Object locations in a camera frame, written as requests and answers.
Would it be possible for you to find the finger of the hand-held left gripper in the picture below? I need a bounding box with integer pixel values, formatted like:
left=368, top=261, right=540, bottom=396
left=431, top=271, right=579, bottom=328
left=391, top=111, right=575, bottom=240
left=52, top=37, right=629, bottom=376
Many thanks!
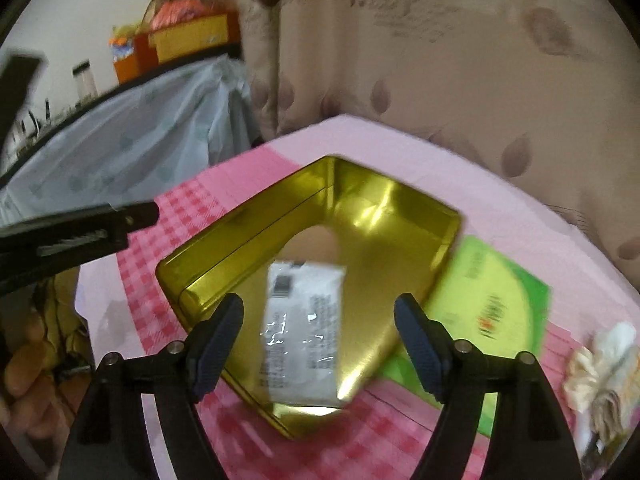
left=0, top=201, right=161, bottom=297
left=0, top=53, right=43, bottom=137

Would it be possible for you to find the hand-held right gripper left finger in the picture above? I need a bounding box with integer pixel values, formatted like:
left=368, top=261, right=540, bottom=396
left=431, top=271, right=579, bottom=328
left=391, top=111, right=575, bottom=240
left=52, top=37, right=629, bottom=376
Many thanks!
left=57, top=292, right=246, bottom=480

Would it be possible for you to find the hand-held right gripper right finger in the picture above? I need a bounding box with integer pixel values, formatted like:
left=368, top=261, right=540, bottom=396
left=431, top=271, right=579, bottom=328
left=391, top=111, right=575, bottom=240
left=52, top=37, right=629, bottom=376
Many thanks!
left=394, top=292, right=583, bottom=480

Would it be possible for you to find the white plastic packet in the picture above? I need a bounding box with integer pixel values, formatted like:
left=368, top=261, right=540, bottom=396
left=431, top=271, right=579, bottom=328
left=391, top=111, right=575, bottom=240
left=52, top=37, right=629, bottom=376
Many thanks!
left=257, top=260, right=348, bottom=409

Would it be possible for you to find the gold tin box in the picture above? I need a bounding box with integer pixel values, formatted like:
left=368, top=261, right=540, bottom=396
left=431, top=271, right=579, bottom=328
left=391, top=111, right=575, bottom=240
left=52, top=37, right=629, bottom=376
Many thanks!
left=155, top=156, right=463, bottom=441

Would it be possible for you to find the beige cloth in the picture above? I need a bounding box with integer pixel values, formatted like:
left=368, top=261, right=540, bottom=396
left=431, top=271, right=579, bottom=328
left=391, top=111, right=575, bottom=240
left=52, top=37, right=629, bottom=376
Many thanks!
left=586, top=390, right=627, bottom=456

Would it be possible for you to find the person's left hand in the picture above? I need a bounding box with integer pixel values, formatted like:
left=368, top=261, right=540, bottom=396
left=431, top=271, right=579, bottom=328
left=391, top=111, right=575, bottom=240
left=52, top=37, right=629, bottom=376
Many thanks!
left=0, top=310, right=68, bottom=443

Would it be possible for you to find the white jar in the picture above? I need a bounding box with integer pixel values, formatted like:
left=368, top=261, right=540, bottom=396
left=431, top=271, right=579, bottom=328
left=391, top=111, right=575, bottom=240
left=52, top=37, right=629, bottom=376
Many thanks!
left=72, top=60, right=99, bottom=99

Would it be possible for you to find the yellow bag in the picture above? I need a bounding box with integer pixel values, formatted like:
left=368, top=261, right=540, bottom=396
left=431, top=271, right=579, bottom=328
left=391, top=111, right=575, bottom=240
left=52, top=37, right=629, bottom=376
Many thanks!
left=27, top=280, right=96, bottom=378

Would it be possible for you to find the green box lid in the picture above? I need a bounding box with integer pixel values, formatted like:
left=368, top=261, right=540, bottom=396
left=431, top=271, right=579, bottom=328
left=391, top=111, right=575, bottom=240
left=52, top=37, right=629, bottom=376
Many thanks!
left=380, top=235, right=551, bottom=438

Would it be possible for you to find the grey plastic sheet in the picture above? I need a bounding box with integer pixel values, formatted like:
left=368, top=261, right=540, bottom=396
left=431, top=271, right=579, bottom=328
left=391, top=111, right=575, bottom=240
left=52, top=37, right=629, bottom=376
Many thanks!
left=0, top=57, right=262, bottom=228

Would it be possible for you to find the orange box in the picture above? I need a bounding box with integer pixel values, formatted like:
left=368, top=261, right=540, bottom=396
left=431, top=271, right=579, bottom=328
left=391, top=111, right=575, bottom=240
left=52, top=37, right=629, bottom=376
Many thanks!
left=112, top=35, right=162, bottom=85

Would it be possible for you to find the cream cloth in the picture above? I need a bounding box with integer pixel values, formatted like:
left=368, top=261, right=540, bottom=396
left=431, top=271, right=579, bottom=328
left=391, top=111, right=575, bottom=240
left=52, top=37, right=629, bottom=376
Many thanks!
left=564, top=347, right=626, bottom=413

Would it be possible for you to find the orange red bag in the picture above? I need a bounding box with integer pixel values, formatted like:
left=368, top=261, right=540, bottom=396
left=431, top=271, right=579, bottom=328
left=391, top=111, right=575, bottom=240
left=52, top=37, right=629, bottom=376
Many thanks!
left=150, top=0, right=213, bottom=32

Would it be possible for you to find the yellow box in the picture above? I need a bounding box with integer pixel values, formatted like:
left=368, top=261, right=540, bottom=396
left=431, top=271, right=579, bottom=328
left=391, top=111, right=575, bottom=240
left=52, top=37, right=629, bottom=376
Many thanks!
left=149, top=10, right=242, bottom=64

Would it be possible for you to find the black shelf board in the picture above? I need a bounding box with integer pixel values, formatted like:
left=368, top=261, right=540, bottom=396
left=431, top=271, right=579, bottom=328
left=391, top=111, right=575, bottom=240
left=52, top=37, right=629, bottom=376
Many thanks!
left=50, top=42, right=246, bottom=126

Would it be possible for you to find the white cloth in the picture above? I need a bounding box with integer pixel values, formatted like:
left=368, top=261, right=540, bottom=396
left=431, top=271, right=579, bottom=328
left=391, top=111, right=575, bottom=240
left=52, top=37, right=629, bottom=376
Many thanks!
left=592, top=322, right=639, bottom=376

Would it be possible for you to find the pink checkered tablecloth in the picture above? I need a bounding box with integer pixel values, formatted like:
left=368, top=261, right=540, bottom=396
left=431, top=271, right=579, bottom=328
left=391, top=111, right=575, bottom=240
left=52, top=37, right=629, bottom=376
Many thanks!
left=75, top=115, right=640, bottom=480

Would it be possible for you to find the beige patterned curtain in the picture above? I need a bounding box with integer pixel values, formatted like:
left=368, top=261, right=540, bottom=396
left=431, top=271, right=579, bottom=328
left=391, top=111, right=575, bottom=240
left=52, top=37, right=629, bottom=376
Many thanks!
left=235, top=0, right=640, bottom=281

